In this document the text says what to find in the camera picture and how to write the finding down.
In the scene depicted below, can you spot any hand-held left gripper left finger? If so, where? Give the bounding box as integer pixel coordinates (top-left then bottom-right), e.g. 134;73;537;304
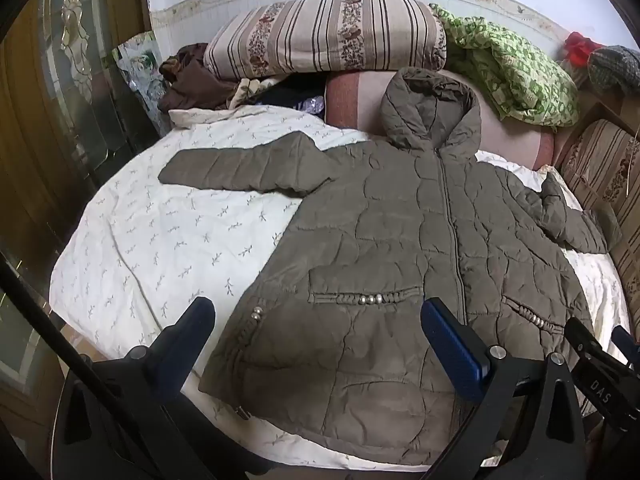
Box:
52;296;217;480

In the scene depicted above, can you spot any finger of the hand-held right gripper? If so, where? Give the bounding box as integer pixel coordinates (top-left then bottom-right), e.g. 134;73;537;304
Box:
564;316;605;362
611;324;640;362

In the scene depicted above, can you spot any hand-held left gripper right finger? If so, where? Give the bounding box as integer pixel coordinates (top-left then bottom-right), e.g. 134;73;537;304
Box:
420;297;601;480

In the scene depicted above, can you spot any olive quilted hooded jacket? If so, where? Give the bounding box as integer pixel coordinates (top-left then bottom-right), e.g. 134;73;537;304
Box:
158;66;623;467

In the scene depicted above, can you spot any white leaf-print bedsheet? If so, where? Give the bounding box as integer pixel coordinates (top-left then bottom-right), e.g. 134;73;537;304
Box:
49;104;632;473

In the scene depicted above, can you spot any striped beige sofa cushion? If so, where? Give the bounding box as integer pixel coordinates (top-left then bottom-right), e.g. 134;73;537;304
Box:
559;119;640;331

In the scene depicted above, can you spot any brown garment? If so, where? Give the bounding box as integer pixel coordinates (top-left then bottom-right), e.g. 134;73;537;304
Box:
158;42;241;111

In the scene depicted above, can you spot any dark cloth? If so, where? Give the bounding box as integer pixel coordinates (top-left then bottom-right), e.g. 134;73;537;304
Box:
250;84;327;113

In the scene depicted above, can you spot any green and white plastic bag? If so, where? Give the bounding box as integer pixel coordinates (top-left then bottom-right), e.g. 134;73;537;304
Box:
111;31;168;136

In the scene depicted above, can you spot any wooden door with glass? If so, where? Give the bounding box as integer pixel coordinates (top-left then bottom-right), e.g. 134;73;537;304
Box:
0;0;161;271

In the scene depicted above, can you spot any green patterned blanket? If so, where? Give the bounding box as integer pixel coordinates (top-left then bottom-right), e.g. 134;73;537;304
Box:
429;3;581;128

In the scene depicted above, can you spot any grey knit hat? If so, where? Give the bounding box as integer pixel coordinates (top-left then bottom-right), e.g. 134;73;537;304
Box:
587;45;640;95

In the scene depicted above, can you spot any red cloth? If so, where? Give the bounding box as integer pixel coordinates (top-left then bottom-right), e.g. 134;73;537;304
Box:
564;31;601;68

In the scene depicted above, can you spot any striped floral pillow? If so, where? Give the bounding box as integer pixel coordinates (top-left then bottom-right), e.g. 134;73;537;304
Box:
202;0;448;82

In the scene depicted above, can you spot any black cable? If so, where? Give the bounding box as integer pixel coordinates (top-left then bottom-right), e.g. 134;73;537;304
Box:
0;259;201;480

